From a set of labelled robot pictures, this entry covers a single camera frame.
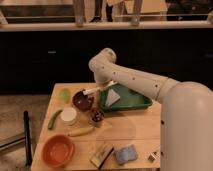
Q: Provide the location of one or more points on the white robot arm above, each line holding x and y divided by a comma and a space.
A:
186, 124

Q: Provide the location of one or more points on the purple bowl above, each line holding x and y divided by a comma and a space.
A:
82, 102

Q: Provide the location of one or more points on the orange bowl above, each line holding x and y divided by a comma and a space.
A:
57, 151

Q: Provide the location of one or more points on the green plastic tray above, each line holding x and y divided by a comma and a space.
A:
128, 99

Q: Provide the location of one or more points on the small cup with dark contents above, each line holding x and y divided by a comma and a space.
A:
96, 117

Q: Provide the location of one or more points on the wooden table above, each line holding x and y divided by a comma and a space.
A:
138, 127

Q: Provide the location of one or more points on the white round container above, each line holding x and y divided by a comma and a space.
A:
69, 115

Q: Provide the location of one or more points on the wooden block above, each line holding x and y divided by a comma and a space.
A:
101, 154

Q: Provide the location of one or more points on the green cucumber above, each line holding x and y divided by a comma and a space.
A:
53, 119

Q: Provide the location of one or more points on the blue sponge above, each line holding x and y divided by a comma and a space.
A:
126, 154

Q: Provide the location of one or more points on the metal fork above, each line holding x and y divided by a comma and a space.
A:
153, 156

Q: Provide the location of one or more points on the black bar on floor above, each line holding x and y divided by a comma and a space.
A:
27, 139

